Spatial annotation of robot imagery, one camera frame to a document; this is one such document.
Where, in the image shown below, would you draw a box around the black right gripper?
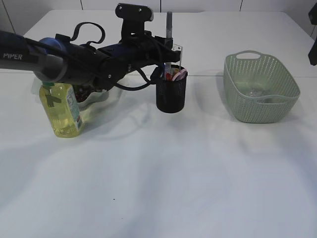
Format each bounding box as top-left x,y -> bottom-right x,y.
308,39 -> 317,66

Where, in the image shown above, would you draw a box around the yellow tea drink bottle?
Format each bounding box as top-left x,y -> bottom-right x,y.
39,82 -> 83,138

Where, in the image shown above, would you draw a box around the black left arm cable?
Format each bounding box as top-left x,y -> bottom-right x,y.
22,22 -> 174,91

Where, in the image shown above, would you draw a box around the red glitter glue pen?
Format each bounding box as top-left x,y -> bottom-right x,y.
165,63 -> 171,81

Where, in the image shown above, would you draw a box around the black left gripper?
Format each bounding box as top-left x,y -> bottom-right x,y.
96,24 -> 179,82

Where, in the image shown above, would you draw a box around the clear plastic sheet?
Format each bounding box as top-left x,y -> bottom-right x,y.
242,87 -> 279,103

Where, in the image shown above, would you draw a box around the blue capped scissors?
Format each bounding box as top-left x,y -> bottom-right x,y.
161,64 -> 166,80

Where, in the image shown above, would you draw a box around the green plastic woven basket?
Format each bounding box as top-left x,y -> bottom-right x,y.
223,51 -> 301,123

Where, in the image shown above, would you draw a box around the clear plastic ruler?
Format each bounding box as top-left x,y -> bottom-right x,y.
172,44 -> 183,69

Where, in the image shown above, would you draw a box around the black mesh pen holder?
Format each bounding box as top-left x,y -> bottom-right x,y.
151,67 -> 188,114

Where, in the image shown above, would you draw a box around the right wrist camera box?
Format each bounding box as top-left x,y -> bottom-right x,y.
308,3 -> 317,25

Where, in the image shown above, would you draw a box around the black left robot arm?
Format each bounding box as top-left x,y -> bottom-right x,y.
0,23 -> 181,91

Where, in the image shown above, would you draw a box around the silver glitter glue pen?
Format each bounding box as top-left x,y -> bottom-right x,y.
166,11 -> 172,39

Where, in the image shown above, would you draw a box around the purple artificial grape bunch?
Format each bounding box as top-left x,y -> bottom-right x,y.
72,85 -> 98,103

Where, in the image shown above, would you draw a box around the pink capped scissors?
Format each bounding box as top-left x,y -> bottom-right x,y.
172,69 -> 188,81

